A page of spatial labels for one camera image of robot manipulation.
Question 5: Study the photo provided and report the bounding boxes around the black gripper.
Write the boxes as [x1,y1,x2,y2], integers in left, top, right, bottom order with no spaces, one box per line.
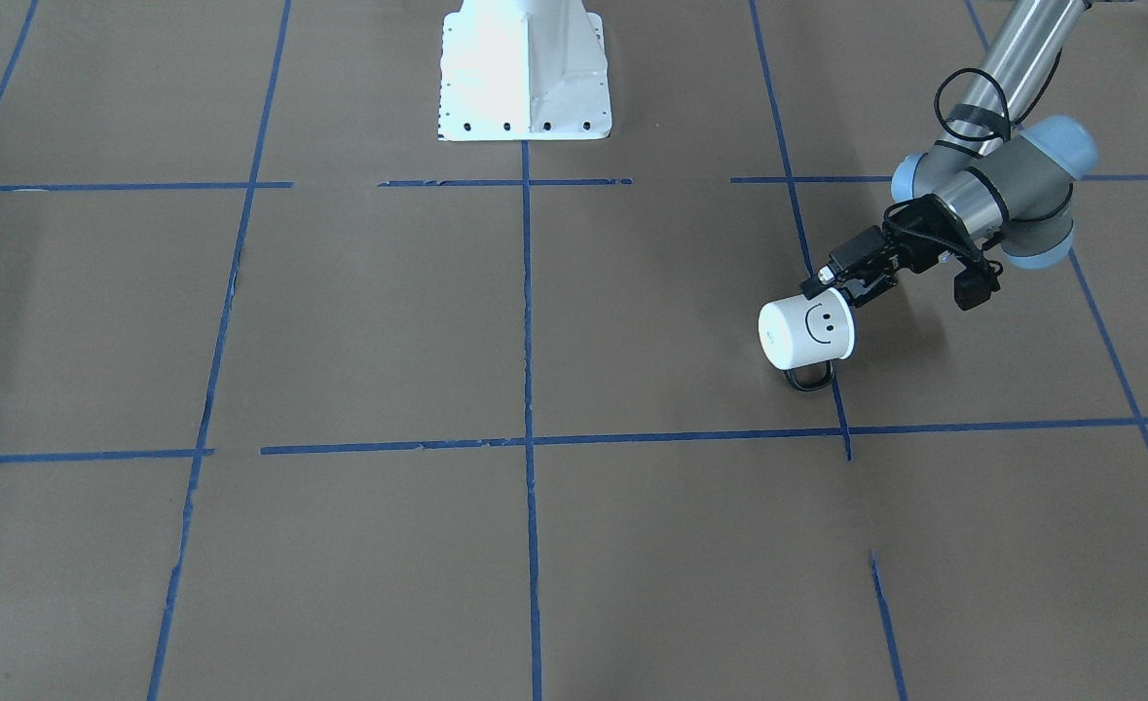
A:
[800,195,1001,301]

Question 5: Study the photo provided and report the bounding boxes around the white smiley face mug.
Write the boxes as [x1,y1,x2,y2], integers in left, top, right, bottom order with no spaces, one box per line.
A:
[758,289,858,394]

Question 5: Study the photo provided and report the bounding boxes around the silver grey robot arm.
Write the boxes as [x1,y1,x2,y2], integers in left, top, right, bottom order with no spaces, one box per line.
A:
[800,1,1099,311]

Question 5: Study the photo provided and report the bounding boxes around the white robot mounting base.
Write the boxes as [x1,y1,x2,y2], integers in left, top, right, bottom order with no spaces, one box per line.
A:
[437,1,613,142]

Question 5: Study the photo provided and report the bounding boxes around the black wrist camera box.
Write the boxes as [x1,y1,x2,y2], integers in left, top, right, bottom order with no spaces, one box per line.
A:
[953,260,1002,312]

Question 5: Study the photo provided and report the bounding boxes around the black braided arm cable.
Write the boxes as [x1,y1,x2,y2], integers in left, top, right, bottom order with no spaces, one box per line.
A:
[933,68,1014,145]

